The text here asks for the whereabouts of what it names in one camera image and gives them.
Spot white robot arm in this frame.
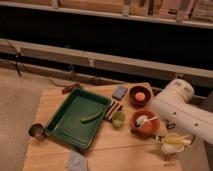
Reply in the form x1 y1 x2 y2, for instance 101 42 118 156
150 79 213 145

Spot dark brown bowl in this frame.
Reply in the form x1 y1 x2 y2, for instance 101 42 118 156
129 86 151 107

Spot orange red bowl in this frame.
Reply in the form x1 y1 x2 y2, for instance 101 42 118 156
131 110 160 137

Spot blue sponge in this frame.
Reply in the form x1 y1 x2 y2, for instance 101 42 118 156
112 86 127 100

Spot striped brown block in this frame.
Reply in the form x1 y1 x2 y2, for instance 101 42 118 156
104 101 123 121

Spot small green cup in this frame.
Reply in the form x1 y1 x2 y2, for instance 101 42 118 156
112 111 125 128

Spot orange ball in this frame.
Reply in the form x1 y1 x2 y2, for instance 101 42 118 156
135 92 145 101

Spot dark red small object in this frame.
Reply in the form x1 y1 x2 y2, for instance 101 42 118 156
61 83 81 94

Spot green pickle in tray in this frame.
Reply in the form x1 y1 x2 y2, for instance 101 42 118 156
80 109 102 123

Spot green plastic tray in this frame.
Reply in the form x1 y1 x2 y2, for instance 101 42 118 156
45 88 111 150

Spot wooden board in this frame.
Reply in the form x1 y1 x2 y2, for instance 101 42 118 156
22 82 183 171

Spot grey blue cloth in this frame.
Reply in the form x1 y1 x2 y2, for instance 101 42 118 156
68 151 88 171

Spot black cable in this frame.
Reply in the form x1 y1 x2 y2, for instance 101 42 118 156
165 121 177 131

